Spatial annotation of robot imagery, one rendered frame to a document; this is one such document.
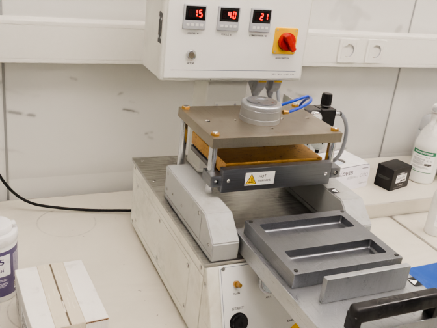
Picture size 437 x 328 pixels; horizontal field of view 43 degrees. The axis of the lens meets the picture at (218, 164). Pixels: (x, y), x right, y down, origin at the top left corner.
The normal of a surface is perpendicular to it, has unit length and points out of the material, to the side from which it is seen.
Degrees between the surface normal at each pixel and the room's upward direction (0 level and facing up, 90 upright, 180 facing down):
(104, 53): 90
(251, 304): 65
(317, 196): 90
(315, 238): 0
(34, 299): 3
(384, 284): 90
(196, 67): 90
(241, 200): 0
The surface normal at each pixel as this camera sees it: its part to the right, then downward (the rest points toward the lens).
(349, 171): 0.55, 0.32
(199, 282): -0.91, 0.06
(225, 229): 0.34, -0.44
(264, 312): 0.40, -0.04
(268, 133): 0.11, -0.92
